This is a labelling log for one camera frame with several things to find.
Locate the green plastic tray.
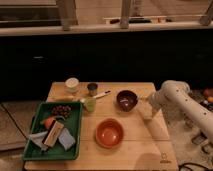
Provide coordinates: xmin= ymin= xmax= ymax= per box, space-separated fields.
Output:
xmin=23 ymin=102 xmax=83 ymax=161

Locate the dark metal cup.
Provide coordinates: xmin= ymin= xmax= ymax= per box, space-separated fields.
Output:
xmin=87 ymin=82 xmax=98 ymax=96

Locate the orange bowl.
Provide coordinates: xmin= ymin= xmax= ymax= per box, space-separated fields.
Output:
xmin=94 ymin=118 xmax=124 ymax=149

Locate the white ceramic cup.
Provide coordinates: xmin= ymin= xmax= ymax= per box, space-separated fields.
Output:
xmin=65 ymin=78 xmax=79 ymax=93

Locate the orange fruit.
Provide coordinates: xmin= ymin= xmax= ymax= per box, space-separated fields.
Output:
xmin=44 ymin=117 xmax=55 ymax=129

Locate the black cable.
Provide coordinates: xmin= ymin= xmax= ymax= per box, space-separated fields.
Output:
xmin=177 ymin=162 xmax=213 ymax=171

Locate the bunch of dark grapes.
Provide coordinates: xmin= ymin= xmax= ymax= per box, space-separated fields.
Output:
xmin=51 ymin=105 xmax=71 ymax=118

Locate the dark purple bowl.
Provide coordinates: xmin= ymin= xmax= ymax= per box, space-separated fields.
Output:
xmin=116 ymin=90 xmax=138 ymax=112

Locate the white black marker pen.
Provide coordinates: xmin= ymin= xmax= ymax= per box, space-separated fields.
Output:
xmin=93 ymin=91 xmax=111 ymax=99

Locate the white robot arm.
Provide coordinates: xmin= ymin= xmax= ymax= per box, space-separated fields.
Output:
xmin=138 ymin=80 xmax=213 ymax=143

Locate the wooden board eraser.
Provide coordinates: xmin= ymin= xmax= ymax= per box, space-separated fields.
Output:
xmin=42 ymin=120 xmax=64 ymax=147

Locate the grey cloth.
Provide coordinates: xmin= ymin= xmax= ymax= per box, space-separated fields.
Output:
xmin=28 ymin=131 xmax=48 ymax=151

